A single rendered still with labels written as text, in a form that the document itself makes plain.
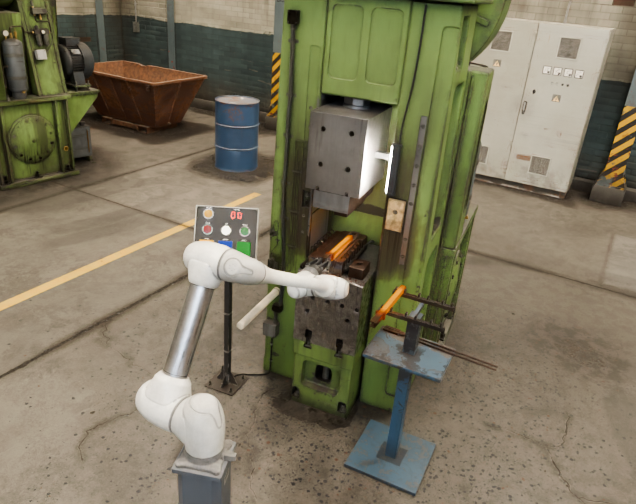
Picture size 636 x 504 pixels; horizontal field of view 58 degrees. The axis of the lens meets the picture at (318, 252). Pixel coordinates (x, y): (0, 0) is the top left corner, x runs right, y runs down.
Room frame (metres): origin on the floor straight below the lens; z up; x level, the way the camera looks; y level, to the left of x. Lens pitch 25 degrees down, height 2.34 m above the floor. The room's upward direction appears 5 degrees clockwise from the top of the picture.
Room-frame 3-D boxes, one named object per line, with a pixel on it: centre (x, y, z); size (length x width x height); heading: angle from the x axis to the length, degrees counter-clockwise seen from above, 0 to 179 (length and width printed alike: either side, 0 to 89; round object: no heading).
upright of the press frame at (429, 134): (2.97, -0.53, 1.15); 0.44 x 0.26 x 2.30; 159
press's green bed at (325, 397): (2.95, -0.17, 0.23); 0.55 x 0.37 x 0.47; 159
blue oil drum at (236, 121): (7.43, 1.20, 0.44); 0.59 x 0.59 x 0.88
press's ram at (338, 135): (2.95, -0.16, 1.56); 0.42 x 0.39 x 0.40; 159
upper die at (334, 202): (2.96, -0.12, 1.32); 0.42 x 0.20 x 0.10; 159
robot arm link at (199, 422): (1.70, 0.39, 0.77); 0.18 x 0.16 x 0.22; 64
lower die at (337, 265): (2.96, -0.12, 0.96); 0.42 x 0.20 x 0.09; 159
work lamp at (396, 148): (2.78, -0.36, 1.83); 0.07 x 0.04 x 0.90; 69
